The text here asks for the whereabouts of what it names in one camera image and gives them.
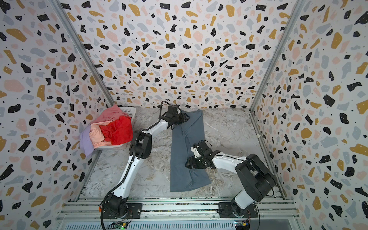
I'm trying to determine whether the right corner aluminium post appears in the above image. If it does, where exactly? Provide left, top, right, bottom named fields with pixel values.
left=250, top=0, right=305, bottom=114

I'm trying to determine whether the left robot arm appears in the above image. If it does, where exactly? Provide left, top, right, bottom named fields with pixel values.
left=100, top=101, right=189, bottom=219

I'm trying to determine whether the grey t-shirt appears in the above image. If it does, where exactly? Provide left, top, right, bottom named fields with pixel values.
left=170, top=110, right=211, bottom=192

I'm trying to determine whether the left circuit board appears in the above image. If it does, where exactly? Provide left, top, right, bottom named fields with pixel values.
left=110, top=221, right=129, bottom=230

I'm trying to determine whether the peach t-shirt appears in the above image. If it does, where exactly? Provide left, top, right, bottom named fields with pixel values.
left=89, top=124, right=111, bottom=149

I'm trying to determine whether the aluminium mounting rail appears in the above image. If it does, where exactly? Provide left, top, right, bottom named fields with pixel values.
left=56, top=196, right=302, bottom=230

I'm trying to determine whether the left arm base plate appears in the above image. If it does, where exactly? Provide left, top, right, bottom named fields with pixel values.
left=100, top=203, right=143, bottom=219

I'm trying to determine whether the circuit board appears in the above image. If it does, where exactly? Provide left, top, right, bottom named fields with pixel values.
left=234, top=220, right=250, bottom=230
left=110, top=221, right=129, bottom=230

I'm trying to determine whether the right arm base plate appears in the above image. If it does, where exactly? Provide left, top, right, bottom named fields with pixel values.
left=217, top=202, right=259, bottom=218

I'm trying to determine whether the white laundry basket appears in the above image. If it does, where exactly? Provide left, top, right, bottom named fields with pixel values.
left=95, top=107, right=136, bottom=150

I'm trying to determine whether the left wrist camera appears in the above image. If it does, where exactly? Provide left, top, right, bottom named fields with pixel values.
left=167, top=104, right=181, bottom=116

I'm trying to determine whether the left corner aluminium post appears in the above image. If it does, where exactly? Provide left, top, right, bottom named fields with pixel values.
left=49, top=0, right=115, bottom=107

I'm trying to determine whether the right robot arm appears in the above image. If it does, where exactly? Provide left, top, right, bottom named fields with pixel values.
left=185, top=148, right=277, bottom=218

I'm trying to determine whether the dusty pink t-shirt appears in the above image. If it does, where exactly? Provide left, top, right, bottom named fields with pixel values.
left=91, top=104, right=130, bottom=124

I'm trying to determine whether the red t-shirt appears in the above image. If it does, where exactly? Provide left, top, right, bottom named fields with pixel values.
left=99, top=116, right=133, bottom=146

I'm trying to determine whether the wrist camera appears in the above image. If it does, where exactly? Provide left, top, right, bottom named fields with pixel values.
left=167, top=104, right=181, bottom=116
left=191, top=140, right=212, bottom=158

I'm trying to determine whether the black corrugated cable conduit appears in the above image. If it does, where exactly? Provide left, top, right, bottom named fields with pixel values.
left=99, top=100, right=173, bottom=230

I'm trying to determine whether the corner aluminium post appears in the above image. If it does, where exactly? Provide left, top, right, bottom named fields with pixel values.
left=250, top=0, right=305, bottom=114
left=49, top=0, right=115, bottom=107

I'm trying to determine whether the right circuit board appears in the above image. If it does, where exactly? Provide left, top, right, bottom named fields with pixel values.
left=234, top=220, right=250, bottom=230

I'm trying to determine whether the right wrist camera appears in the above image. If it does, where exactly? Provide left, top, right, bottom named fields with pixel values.
left=191, top=140, right=212, bottom=158

